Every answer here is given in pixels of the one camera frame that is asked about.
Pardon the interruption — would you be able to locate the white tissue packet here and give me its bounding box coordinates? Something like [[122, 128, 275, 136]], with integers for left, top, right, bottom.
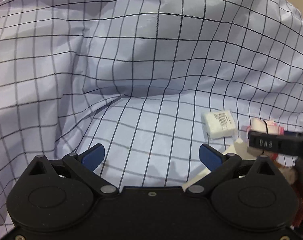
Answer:
[[201, 111, 237, 140]]

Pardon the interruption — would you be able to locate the white vivo phone box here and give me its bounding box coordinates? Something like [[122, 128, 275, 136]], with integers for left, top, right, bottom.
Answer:
[[182, 138, 257, 192]]

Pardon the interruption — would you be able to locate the checkered lavender sheet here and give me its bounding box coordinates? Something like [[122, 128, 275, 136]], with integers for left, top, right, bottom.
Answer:
[[0, 0, 303, 234]]

